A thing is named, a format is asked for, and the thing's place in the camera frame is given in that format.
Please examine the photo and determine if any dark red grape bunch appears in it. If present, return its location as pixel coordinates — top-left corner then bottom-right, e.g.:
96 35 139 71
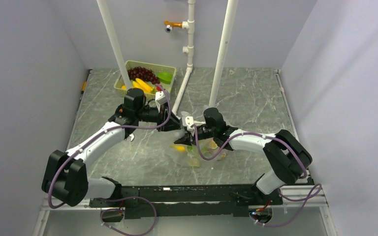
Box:
127 66 160 85

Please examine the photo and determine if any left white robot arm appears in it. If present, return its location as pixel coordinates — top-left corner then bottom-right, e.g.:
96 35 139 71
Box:
41 85 181 209

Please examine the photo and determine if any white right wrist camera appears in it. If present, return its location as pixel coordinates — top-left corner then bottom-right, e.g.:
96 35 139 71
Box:
181 116 195 132

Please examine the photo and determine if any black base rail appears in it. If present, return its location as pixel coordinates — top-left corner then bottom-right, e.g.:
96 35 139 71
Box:
89 184 283 219

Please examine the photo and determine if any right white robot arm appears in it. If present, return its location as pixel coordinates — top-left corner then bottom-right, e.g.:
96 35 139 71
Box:
175 107 313 204

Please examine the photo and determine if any green fake starfruit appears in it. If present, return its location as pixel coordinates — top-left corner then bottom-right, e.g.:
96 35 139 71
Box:
157 71 173 85

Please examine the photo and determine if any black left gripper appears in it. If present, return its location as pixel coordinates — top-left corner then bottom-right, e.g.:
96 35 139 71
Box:
136 101 182 132

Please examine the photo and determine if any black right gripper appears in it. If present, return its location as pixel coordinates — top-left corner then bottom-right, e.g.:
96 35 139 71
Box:
174 125 216 147

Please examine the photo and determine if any pale green plastic basket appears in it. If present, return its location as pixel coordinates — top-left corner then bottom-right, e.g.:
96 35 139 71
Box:
125 60 177 100

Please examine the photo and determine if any white PVC pipe frame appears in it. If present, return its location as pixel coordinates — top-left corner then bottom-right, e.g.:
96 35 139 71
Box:
96 0 238 113

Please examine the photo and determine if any clear printed plastic bag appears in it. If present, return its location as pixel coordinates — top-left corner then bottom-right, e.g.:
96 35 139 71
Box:
166 138 220 168

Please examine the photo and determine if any orange brass faucet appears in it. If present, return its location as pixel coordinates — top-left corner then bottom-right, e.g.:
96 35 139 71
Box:
164 21 183 33

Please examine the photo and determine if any yellow fake banana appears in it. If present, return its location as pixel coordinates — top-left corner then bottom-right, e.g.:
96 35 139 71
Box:
117 78 157 94
172 145 187 152

